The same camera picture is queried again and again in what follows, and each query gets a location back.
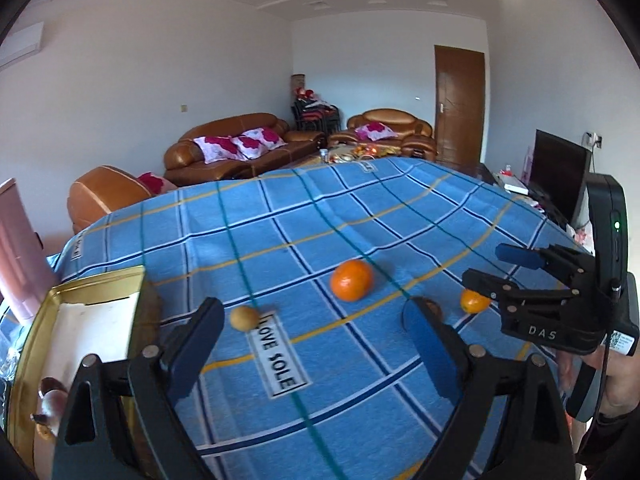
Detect small orange kumquat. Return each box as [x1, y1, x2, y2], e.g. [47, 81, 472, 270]
[460, 288, 492, 314]

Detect small tan longan fruit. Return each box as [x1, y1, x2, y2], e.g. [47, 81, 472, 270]
[229, 306, 260, 333]

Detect large orange mandarin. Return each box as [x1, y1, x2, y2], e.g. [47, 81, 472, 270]
[330, 260, 374, 302]

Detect person right hand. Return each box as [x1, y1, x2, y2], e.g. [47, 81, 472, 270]
[555, 346, 639, 418]

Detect purple mangosteen fruit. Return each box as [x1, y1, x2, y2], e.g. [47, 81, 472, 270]
[41, 389, 68, 434]

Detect dark brown chestnut in tin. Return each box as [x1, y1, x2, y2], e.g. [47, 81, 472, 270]
[38, 376, 67, 398]

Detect black television screen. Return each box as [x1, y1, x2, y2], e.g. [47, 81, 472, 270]
[528, 130, 591, 226]

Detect gold metal tin tray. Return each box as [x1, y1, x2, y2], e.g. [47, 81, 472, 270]
[6, 266, 162, 479]

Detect pink electric kettle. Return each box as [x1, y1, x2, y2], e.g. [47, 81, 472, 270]
[0, 178, 58, 326]

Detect brown leather armchair far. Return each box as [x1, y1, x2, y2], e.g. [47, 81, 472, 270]
[328, 108, 437, 162]

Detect brown leather armchair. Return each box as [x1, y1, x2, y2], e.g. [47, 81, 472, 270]
[66, 166, 177, 234]
[328, 108, 437, 162]

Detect blue plaid tablecloth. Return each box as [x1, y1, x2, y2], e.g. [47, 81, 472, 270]
[49, 157, 580, 479]

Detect brown wooden door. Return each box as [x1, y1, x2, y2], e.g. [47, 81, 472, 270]
[434, 46, 486, 166]

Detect coffee table with snacks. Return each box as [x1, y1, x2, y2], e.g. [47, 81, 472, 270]
[291, 144, 401, 168]

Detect brown leather armchair near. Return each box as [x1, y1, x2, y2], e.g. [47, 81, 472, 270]
[66, 166, 177, 234]

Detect brown leather long sofa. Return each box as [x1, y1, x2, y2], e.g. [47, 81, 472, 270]
[164, 113, 326, 186]

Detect stacked black chairs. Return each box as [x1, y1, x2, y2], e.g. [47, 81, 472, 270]
[292, 87, 341, 134]

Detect pink floral cushion pair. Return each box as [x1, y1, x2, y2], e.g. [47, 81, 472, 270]
[193, 127, 286, 164]

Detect white wall air conditioner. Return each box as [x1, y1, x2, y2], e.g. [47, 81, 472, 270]
[0, 22, 44, 70]

